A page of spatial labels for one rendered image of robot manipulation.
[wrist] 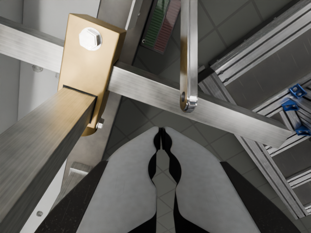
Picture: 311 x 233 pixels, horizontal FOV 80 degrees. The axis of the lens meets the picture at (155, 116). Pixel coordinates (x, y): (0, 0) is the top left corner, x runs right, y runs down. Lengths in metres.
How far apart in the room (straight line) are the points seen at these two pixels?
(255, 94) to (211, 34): 0.37
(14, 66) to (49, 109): 0.34
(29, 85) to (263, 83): 0.91
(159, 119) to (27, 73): 0.84
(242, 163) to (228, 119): 1.30
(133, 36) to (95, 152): 0.27
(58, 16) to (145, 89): 0.30
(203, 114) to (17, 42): 0.22
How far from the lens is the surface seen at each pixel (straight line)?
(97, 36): 0.20
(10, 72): 0.51
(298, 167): 1.43
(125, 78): 0.22
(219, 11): 1.10
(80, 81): 0.22
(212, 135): 1.31
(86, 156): 0.48
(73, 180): 0.47
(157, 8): 0.35
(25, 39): 0.25
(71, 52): 0.21
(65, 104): 0.19
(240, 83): 0.97
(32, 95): 0.55
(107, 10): 0.36
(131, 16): 0.25
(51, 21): 0.48
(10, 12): 0.47
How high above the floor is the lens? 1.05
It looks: 63 degrees down
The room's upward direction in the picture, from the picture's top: 179 degrees clockwise
